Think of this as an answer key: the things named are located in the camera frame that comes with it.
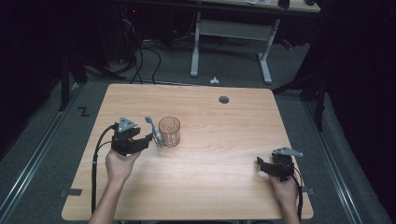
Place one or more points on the grey tape strip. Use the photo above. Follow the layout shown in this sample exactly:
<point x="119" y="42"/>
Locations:
<point x="71" y="192"/>
<point x="308" y="190"/>

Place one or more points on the grey round table grommet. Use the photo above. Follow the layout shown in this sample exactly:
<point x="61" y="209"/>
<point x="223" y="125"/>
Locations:
<point x="223" y="99"/>

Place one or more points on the white-legged wooden desk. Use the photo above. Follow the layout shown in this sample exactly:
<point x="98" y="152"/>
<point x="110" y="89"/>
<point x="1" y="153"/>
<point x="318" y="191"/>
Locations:
<point x="233" y="29"/>

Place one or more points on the metal floor rail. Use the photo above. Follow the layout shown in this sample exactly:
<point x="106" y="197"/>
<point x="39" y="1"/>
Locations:
<point x="34" y="158"/>
<point x="333" y="168"/>

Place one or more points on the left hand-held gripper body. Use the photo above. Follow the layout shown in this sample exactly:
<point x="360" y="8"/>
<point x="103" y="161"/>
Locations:
<point x="126" y="140"/>

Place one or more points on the clear faceted glass cup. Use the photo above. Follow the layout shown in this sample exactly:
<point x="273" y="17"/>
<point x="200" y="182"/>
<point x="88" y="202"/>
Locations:
<point x="169" y="132"/>

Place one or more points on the small white floor object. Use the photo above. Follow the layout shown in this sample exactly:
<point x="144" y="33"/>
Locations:
<point x="214" y="81"/>

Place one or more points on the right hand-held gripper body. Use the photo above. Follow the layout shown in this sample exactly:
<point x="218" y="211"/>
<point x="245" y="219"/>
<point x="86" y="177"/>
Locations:
<point x="281" y="165"/>

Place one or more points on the person's right hand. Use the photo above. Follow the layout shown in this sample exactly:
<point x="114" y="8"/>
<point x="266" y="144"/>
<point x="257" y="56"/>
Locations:
<point x="285" y="191"/>

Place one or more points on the black metal stand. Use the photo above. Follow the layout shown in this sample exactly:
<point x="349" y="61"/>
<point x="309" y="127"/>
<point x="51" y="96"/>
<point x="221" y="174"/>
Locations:
<point x="67" y="81"/>
<point x="314" y="93"/>

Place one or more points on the person's left hand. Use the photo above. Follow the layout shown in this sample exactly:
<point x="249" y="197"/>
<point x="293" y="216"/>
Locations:
<point x="120" y="166"/>

